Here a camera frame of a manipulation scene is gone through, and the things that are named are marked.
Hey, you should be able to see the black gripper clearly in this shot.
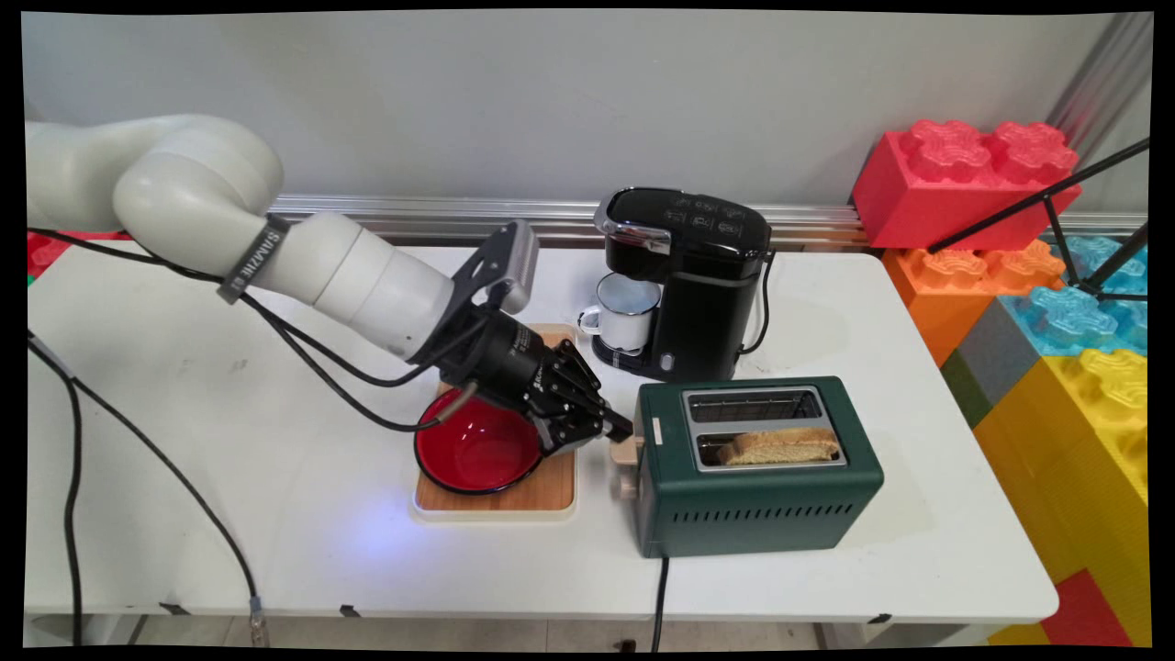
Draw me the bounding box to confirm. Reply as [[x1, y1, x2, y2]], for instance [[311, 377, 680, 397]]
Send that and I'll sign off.
[[437, 310, 636, 457]]

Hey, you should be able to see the wooden cutting board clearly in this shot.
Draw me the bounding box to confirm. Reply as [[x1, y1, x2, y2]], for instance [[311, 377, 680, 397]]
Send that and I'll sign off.
[[410, 323, 580, 522]]

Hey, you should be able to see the white enamel mug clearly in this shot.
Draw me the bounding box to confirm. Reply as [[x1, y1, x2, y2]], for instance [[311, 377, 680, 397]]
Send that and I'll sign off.
[[578, 273, 663, 355]]

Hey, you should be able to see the red bowl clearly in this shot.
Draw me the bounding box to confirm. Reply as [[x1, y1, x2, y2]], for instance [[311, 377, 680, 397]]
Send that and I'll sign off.
[[413, 388, 545, 497]]

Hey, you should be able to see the black coffee machine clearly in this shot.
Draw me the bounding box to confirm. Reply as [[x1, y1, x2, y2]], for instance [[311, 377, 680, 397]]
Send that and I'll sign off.
[[592, 186, 775, 384]]

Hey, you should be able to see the green toaster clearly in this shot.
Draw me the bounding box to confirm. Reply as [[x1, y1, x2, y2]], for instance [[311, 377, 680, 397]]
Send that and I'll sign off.
[[633, 375, 886, 559]]

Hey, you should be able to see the bread slice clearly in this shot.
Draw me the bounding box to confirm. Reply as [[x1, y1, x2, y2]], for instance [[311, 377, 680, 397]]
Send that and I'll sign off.
[[716, 427, 843, 467]]

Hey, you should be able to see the large green toy block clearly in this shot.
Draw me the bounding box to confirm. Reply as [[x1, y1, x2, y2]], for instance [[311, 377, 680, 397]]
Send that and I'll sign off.
[[939, 349, 997, 430]]

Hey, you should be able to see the large orange toy block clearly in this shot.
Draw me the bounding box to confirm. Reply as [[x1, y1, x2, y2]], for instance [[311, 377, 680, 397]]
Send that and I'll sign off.
[[881, 239, 1093, 368]]

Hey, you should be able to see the large red toy block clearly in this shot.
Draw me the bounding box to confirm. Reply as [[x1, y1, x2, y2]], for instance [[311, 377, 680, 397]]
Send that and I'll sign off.
[[851, 118, 1084, 253]]

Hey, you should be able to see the large yellow toy block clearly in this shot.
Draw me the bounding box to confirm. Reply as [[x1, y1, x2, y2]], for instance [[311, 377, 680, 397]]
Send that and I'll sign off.
[[973, 347, 1153, 648]]

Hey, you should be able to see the large blue toy block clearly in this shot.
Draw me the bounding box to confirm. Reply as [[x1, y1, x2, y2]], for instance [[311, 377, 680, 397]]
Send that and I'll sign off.
[[996, 234, 1149, 359]]

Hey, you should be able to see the black tripod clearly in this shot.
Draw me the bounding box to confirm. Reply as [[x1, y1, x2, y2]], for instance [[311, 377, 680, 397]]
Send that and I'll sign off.
[[927, 138, 1151, 302]]

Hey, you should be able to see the small red toy block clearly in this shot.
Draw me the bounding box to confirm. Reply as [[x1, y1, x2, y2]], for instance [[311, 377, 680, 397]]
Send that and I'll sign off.
[[1040, 569, 1136, 648]]

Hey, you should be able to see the red item behind table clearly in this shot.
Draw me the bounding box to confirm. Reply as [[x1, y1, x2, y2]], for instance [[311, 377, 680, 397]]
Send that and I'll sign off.
[[28, 230, 131, 282]]

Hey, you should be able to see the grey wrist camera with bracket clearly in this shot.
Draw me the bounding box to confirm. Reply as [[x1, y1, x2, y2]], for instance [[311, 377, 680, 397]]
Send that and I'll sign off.
[[454, 218, 542, 319]]

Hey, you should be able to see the black toaster power cable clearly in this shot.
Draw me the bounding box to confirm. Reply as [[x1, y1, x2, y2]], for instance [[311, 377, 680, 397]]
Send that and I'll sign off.
[[650, 555, 672, 653]]

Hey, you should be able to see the black coffee machine cable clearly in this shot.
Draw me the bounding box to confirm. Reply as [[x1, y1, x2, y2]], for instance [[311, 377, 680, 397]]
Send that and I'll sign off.
[[739, 250, 778, 357]]

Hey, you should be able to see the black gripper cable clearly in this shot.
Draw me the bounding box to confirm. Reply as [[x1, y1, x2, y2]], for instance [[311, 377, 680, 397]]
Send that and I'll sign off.
[[28, 227, 480, 434]]

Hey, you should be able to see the aluminium wall rail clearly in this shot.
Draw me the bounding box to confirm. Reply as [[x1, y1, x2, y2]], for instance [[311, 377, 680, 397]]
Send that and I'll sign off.
[[271, 193, 1148, 251]]

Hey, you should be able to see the black velcro strap with print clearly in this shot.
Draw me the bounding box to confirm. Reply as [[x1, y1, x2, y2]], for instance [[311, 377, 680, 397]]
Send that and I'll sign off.
[[217, 214, 293, 305]]

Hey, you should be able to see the black cable with metal plug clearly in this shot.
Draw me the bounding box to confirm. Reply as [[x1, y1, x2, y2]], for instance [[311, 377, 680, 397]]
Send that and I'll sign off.
[[28, 338, 269, 646]]

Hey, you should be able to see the thick black cable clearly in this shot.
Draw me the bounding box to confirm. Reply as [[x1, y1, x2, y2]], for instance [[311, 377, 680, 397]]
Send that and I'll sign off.
[[28, 330, 85, 646]]

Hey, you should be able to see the aluminium corner post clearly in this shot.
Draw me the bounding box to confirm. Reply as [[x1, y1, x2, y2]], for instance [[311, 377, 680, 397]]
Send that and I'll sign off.
[[1046, 13, 1154, 159]]

